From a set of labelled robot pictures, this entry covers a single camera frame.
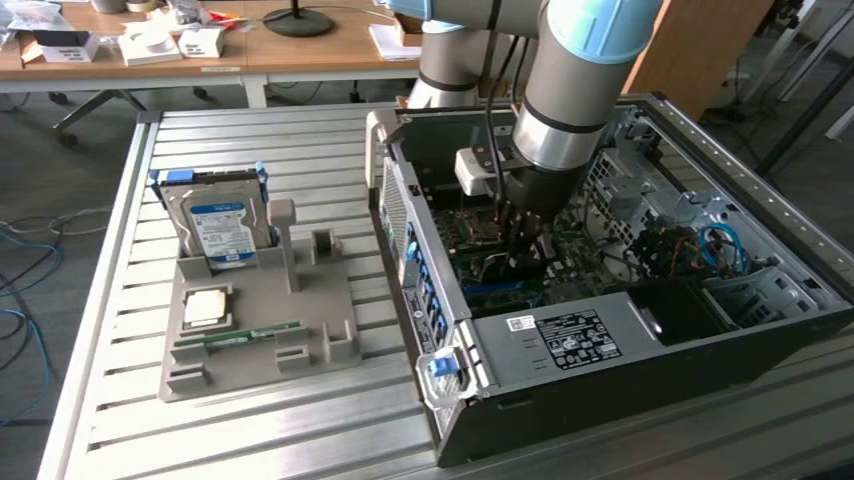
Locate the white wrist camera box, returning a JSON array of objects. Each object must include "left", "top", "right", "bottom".
[{"left": 453, "top": 147, "right": 509, "bottom": 197}]

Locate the blue floor cable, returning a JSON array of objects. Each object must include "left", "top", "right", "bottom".
[{"left": 0, "top": 234, "right": 62, "bottom": 426}]

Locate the blue expansion slot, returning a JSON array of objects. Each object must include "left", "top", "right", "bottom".
[{"left": 465, "top": 281, "right": 529, "bottom": 297}]

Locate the white paper stack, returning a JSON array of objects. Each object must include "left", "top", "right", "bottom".
[{"left": 370, "top": 23, "right": 424, "bottom": 62}]

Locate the blue disk wire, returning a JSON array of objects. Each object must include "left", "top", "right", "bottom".
[{"left": 697, "top": 224, "right": 749, "bottom": 279}]

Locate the silver CPU chip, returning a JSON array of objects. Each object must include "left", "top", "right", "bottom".
[{"left": 182, "top": 291, "right": 229, "bottom": 329}]

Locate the wooden desk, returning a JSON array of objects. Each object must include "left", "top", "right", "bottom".
[
  {"left": 243, "top": 0, "right": 613, "bottom": 109},
  {"left": 0, "top": 0, "right": 250, "bottom": 146}
]

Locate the silver drive cage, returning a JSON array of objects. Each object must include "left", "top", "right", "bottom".
[{"left": 584, "top": 147, "right": 676, "bottom": 261}]

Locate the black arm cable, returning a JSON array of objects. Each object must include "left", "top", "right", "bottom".
[{"left": 484, "top": 29, "right": 517, "bottom": 221}]

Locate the black floor cable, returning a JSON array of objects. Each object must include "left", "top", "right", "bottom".
[{"left": 0, "top": 244, "right": 55, "bottom": 371}]

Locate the blue case latch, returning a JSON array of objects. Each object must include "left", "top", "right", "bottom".
[{"left": 426, "top": 352, "right": 469, "bottom": 379}]

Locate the metal CPU socket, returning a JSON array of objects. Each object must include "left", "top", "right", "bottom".
[{"left": 458, "top": 205, "right": 510, "bottom": 246}]

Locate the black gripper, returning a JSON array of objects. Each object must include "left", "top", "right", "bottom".
[{"left": 500, "top": 166, "right": 588, "bottom": 232}]

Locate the green motherboard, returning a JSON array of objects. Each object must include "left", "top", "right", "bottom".
[{"left": 426, "top": 182, "right": 636, "bottom": 306}]

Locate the flat white box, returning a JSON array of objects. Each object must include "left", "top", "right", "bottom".
[{"left": 119, "top": 29, "right": 183, "bottom": 66}]

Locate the black graphics card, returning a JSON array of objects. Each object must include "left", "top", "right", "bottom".
[{"left": 460, "top": 249, "right": 557, "bottom": 285}]

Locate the coloured wire bundle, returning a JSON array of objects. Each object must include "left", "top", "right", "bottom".
[{"left": 633, "top": 227, "right": 709, "bottom": 279}]

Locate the green RAM stick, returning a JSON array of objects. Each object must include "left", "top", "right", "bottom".
[{"left": 178, "top": 322, "right": 303, "bottom": 349}]

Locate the black open PC case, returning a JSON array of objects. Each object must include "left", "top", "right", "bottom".
[{"left": 365, "top": 92, "right": 854, "bottom": 469}]

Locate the small white box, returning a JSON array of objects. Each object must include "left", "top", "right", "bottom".
[{"left": 178, "top": 28, "right": 226, "bottom": 59}]

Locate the hard disk with blue caddy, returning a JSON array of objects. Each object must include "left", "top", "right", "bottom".
[{"left": 147, "top": 162, "right": 277, "bottom": 274}]

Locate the white floor cable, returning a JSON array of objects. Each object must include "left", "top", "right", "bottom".
[{"left": 0, "top": 207, "right": 113, "bottom": 237}]

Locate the grey parts rack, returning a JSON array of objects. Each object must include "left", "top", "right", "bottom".
[{"left": 158, "top": 198, "right": 366, "bottom": 404}]

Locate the white box black top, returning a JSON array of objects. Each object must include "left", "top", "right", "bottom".
[{"left": 33, "top": 29, "right": 102, "bottom": 64}]

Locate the black round lamp base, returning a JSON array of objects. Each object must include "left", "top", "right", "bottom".
[{"left": 263, "top": 0, "right": 335, "bottom": 38}]

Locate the wooden cabinet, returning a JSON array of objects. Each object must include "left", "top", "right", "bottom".
[{"left": 620, "top": 0, "right": 776, "bottom": 121}]

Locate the grey power supply unit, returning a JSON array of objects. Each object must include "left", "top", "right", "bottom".
[{"left": 466, "top": 292, "right": 669, "bottom": 386}]

